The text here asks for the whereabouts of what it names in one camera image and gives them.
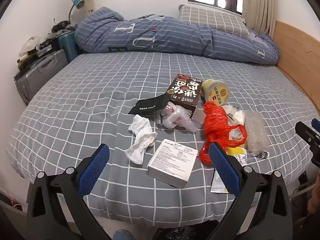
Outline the white bundle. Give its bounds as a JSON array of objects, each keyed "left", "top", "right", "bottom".
[{"left": 19, "top": 36, "right": 42, "bottom": 63}]

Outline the clear plastic bag red print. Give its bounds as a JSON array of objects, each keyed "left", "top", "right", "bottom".
[{"left": 156, "top": 102, "right": 199, "bottom": 133}]

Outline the blue desk lamp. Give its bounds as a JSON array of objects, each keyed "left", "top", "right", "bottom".
[{"left": 67, "top": 0, "right": 85, "bottom": 24}]

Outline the brown printed carton box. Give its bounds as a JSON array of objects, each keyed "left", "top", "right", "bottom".
[{"left": 166, "top": 74, "right": 203, "bottom": 119}]

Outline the white plastic packaging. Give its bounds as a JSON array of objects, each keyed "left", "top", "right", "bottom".
[{"left": 221, "top": 104, "right": 246, "bottom": 127}]

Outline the white cable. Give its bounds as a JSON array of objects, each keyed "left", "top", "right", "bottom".
[{"left": 292, "top": 187, "right": 315, "bottom": 198}]

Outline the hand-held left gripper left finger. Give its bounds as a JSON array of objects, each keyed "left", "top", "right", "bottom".
[{"left": 26, "top": 144, "right": 110, "bottom": 240}]

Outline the yellow snack wrapper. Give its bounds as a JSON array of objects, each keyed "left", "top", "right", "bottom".
[{"left": 211, "top": 146, "right": 248, "bottom": 194}]

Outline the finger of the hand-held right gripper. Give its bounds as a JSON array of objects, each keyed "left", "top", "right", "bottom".
[
  {"left": 311, "top": 118, "right": 320, "bottom": 136},
  {"left": 295, "top": 121, "right": 320, "bottom": 168}
]

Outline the orange plastic bag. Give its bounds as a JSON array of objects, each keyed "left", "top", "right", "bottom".
[{"left": 198, "top": 102, "right": 248, "bottom": 164}]

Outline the blue slipper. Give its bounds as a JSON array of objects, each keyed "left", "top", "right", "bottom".
[{"left": 112, "top": 230, "right": 133, "bottom": 240}]

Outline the black lined trash bin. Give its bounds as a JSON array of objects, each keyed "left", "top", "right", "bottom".
[{"left": 154, "top": 226, "right": 192, "bottom": 240}]

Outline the white cardboard box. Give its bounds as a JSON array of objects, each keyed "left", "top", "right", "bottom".
[{"left": 147, "top": 138, "right": 199, "bottom": 189}]

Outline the white tissue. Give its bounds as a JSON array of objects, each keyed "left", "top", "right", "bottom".
[{"left": 124, "top": 114, "right": 158, "bottom": 165}]

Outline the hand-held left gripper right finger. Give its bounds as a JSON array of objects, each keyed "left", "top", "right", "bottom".
[{"left": 207, "top": 142, "right": 293, "bottom": 240}]

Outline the bed with grey checked sheet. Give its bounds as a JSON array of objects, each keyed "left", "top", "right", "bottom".
[{"left": 6, "top": 51, "right": 320, "bottom": 220}]

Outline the black device with cables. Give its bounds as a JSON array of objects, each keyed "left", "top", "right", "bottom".
[{"left": 51, "top": 17, "right": 71, "bottom": 33}]

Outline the yellow cup with clear lid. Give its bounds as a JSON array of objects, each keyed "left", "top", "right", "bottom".
[{"left": 201, "top": 79, "right": 230, "bottom": 103}]

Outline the teal plastic crate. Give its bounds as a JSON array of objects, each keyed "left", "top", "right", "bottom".
[{"left": 58, "top": 30, "right": 80, "bottom": 63}]

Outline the grey checked pillow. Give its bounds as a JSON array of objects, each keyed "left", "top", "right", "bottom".
[{"left": 178, "top": 4, "right": 249, "bottom": 39}]

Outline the blue striped quilt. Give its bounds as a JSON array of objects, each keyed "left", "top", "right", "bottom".
[{"left": 74, "top": 7, "right": 280, "bottom": 65}]

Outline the wooden headboard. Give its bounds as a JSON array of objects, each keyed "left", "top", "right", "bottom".
[{"left": 274, "top": 20, "right": 320, "bottom": 125}]

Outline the grey hard suitcase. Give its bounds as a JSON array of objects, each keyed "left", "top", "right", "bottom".
[{"left": 14, "top": 49, "right": 69, "bottom": 105}]

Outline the bubble wrap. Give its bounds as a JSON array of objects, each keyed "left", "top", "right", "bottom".
[{"left": 244, "top": 111, "right": 270, "bottom": 153}]

